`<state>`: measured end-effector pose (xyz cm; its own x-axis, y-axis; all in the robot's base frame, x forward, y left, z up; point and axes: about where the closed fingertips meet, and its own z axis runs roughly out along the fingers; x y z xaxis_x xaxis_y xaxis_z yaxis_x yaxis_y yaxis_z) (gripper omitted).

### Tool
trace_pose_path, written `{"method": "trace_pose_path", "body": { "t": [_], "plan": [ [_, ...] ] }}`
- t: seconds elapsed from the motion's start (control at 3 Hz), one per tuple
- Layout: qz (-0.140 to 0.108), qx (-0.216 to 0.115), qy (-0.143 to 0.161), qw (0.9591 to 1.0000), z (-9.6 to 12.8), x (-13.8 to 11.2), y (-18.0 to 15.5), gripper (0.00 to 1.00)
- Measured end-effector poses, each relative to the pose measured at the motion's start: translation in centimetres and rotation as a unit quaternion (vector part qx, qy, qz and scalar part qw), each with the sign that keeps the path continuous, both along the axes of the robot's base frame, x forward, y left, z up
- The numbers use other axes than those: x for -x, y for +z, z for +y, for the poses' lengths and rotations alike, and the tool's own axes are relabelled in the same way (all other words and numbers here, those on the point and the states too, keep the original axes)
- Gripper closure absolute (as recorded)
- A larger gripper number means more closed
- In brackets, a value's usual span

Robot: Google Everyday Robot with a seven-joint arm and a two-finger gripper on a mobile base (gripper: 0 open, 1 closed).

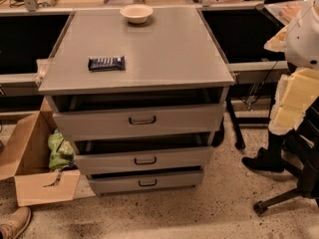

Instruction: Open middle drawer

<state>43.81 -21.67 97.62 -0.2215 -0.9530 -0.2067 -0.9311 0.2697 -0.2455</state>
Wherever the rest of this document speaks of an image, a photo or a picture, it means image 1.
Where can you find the grey drawer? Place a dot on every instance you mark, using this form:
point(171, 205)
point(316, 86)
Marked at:
point(153, 181)
point(122, 123)
point(143, 160)

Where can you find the green chip bag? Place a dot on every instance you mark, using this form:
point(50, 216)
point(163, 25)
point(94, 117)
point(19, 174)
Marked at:
point(61, 152)

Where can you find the brown cardboard box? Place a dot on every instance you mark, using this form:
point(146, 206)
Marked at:
point(26, 158)

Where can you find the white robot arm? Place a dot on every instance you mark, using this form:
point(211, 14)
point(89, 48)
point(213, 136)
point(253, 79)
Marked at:
point(299, 41)

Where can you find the grey bottom drawer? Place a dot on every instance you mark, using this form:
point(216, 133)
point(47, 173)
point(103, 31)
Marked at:
point(153, 181)

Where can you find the tan shoe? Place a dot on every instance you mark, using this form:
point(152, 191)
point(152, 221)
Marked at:
point(16, 224)

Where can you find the grey top drawer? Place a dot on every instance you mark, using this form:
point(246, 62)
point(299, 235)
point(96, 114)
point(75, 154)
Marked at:
point(122, 123)

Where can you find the grey drawer cabinet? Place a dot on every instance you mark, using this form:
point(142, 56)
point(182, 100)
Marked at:
point(170, 61)

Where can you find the white bowl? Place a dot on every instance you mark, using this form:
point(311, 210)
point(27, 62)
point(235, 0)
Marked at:
point(137, 13)

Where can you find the black side table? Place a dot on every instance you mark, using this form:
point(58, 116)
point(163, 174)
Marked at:
point(242, 35)

